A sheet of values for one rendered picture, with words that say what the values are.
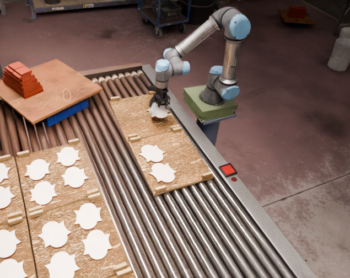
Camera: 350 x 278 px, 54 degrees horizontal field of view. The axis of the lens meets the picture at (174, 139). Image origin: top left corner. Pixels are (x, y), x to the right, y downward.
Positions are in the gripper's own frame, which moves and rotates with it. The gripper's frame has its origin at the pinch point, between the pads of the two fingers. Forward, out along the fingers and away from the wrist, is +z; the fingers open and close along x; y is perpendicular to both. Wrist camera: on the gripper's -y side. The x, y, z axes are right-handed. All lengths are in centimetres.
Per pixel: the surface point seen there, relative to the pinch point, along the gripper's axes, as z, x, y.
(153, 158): 5.7, -18.4, 30.3
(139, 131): 6.8, -15.0, 5.0
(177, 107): 9.1, 19.6, -8.7
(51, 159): 7, -68, 7
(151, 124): 6.9, -5.8, 2.3
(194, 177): 7, -4, 51
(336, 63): 92, 330, -99
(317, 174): 101, 157, 33
